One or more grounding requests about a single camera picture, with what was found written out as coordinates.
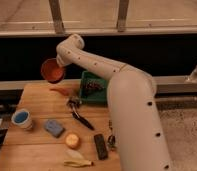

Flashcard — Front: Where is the orange round fruit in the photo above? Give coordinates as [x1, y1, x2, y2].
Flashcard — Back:
[65, 133, 80, 149]

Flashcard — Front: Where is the metal ice cream scoop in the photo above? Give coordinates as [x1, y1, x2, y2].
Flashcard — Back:
[107, 121, 116, 151]

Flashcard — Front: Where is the green plastic tray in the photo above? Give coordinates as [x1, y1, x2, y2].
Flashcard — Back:
[79, 71, 108, 104]

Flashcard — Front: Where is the blue sponge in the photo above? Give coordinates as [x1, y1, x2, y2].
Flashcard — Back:
[44, 119, 65, 138]

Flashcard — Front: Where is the black remote control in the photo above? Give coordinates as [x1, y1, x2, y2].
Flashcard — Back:
[94, 134, 108, 160]

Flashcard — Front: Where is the red bowl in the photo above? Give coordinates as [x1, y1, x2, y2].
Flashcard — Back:
[41, 58, 65, 84]

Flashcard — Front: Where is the dark pine cone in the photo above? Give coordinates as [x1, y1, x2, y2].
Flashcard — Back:
[84, 81, 104, 95]

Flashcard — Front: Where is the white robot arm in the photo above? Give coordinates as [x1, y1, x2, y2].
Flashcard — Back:
[56, 34, 173, 171]

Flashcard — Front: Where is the blue and white cup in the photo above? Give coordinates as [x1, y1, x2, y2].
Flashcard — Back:
[11, 109, 33, 130]

